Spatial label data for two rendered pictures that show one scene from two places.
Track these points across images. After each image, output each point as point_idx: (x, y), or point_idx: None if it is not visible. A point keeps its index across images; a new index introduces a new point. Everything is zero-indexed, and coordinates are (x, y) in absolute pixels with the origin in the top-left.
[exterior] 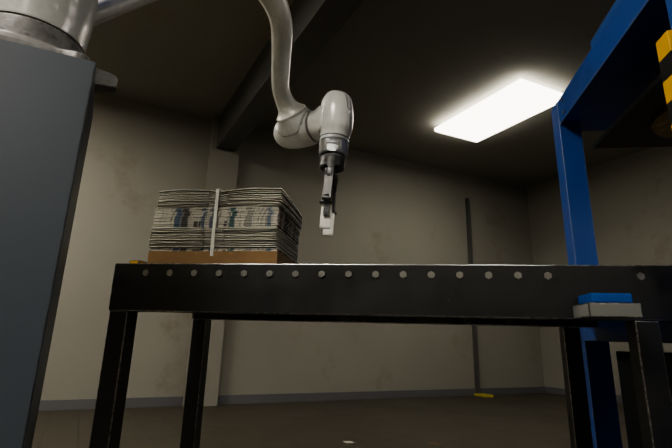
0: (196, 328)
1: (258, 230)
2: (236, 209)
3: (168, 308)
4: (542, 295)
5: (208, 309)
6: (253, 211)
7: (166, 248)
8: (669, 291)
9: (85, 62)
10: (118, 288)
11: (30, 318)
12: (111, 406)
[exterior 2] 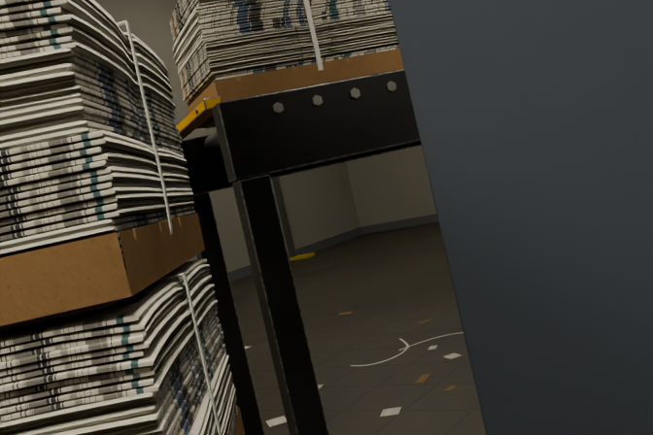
0: (197, 210)
1: (379, 18)
2: None
3: (332, 154)
4: None
5: (392, 142)
6: None
7: (242, 71)
8: None
9: None
10: (240, 142)
11: None
12: (297, 316)
